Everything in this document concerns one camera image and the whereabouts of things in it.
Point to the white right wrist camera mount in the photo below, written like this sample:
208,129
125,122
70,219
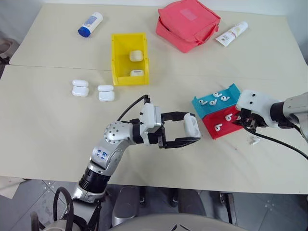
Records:
255,101

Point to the blue plastic tray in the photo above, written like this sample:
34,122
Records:
205,110

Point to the metal table leg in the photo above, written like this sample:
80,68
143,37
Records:
229,207

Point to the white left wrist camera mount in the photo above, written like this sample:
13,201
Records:
149,118

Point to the closed white earbud case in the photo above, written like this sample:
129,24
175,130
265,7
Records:
137,73

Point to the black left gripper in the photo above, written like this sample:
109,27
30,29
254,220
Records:
162,142

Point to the white earbud case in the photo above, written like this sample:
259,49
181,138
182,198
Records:
80,90
106,95
192,126
137,73

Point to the white cloth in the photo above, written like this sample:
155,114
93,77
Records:
7,187

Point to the white cosmetic tube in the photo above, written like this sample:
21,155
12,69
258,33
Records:
232,33

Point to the pale robot torso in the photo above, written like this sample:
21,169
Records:
183,222

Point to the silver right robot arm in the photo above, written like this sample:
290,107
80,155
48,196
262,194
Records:
296,108

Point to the white bottle with blue cap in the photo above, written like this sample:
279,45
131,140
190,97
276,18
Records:
91,24

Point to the silver rounded shape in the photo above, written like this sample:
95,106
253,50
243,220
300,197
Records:
125,204

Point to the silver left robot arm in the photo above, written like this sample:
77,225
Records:
115,132

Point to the red fabric pouch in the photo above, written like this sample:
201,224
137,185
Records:
187,24

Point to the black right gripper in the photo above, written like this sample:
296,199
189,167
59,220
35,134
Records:
252,121

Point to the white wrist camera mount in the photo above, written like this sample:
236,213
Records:
255,101
149,118

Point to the yellow plastic bin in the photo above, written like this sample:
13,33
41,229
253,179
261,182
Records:
120,60

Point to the closed cream earbud case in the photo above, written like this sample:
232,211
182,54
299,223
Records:
136,55

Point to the red plastic tray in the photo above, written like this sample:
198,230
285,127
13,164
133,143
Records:
211,122

